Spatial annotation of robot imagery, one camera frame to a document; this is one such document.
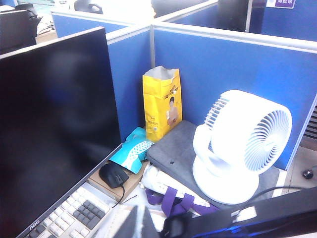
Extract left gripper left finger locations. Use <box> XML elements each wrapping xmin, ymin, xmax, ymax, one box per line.
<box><xmin>105</xmin><ymin>205</ymin><xmax>139</xmax><ymax>238</ymax></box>

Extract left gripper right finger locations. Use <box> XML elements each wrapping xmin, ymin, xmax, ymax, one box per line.
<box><xmin>146</xmin><ymin>207</ymin><xmax>160</xmax><ymax>238</ymax></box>

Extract brown cardboard box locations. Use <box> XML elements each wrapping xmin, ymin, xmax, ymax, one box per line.
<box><xmin>86</xmin><ymin>161</ymin><xmax>151</xmax><ymax>202</ymax></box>

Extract white and grey keyboard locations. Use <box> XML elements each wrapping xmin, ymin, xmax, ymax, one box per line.
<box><xmin>21</xmin><ymin>185</ymin><xmax>112</xmax><ymax>238</ymax></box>

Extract black computer mouse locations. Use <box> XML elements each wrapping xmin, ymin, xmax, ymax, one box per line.
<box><xmin>98</xmin><ymin>162</ymin><xmax>130</xmax><ymax>189</ymax></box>

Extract teal white packet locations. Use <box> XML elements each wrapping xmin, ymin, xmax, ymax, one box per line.
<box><xmin>108</xmin><ymin>126</ymin><xmax>156</xmax><ymax>175</ymax></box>

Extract white desk fan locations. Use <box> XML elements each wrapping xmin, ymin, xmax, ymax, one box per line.
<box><xmin>192</xmin><ymin>89</ymin><xmax>293</xmax><ymax>205</ymax></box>

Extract grey padded pouch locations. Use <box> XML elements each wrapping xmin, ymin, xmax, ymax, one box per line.
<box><xmin>146</xmin><ymin>120</ymin><xmax>280</xmax><ymax>210</ymax></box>

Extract yellow paper bag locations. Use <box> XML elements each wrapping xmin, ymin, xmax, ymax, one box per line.
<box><xmin>142</xmin><ymin>65</ymin><xmax>183</xmax><ymax>143</ymax></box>

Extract black AOC computer monitor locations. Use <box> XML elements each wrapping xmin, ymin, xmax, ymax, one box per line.
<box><xmin>0</xmin><ymin>26</ymin><xmax>122</xmax><ymax>238</ymax></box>

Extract blue cubicle partition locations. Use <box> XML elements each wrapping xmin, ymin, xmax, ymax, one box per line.
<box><xmin>160</xmin><ymin>0</ymin><xmax>317</xmax><ymax>42</ymax></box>
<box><xmin>51</xmin><ymin>10</ymin><xmax>136</xmax><ymax>38</ymax></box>
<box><xmin>151</xmin><ymin>21</ymin><xmax>317</xmax><ymax>172</ymax></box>
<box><xmin>106</xmin><ymin>23</ymin><xmax>152</xmax><ymax>144</ymax></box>

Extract grey louvred panel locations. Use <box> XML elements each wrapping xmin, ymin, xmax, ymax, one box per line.
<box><xmin>303</xmin><ymin>103</ymin><xmax>317</xmax><ymax>149</ymax></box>

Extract black office chair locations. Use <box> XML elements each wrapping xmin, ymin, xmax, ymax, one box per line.
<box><xmin>0</xmin><ymin>9</ymin><xmax>38</xmax><ymax>54</ymax></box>
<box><xmin>73</xmin><ymin>0</ymin><xmax>104</xmax><ymax>15</ymax></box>

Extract black background monitor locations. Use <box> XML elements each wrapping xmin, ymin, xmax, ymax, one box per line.
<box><xmin>217</xmin><ymin>0</ymin><xmax>249</xmax><ymax>32</ymax></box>

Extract purple sign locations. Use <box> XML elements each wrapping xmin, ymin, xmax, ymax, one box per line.
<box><xmin>266</xmin><ymin>0</ymin><xmax>295</xmax><ymax>9</ymax></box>

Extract black mouse cable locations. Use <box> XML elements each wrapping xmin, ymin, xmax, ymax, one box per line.
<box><xmin>111</xmin><ymin>184</ymin><xmax>138</xmax><ymax>209</ymax></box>

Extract white bag purple straps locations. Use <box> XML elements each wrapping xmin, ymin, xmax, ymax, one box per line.
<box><xmin>138</xmin><ymin>163</ymin><xmax>222</xmax><ymax>220</ymax></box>

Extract black power cable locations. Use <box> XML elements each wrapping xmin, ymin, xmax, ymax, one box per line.
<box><xmin>252</xmin><ymin>185</ymin><xmax>304</xmax><ymax>202</ymax></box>

